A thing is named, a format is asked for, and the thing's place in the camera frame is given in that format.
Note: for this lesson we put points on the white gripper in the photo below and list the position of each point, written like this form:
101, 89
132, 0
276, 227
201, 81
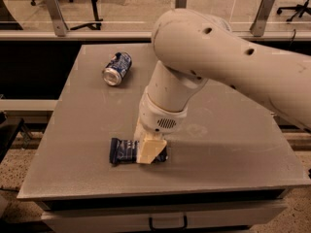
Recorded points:
155, 118

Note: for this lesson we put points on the blue rxbar blueberry wrapper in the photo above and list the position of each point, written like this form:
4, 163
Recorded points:
125, 151

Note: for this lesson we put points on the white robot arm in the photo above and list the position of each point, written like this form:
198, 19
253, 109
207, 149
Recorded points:
191, 49

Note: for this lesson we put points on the blue pepsi can lying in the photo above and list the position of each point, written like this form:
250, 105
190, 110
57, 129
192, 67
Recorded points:
117, 68

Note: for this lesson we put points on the white drawer cabinet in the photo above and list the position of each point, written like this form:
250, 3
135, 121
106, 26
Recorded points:
208, 217

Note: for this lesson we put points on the black stand base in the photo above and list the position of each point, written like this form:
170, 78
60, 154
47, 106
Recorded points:
88, 16

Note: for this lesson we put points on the black drawer handle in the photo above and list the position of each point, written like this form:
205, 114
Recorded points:
167, 224

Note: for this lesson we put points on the left metal barrier bracket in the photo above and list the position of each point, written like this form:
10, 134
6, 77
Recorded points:
59, 26

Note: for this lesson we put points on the metal barrier bracket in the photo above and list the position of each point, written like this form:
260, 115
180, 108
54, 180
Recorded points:
59, 26
181, 4
258, 27

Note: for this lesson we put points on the middle metal barrier bracket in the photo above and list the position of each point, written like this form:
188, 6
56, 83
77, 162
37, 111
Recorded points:
181, 4

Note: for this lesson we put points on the right metal barrier bracket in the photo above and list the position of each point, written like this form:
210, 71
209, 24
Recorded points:
258, 27

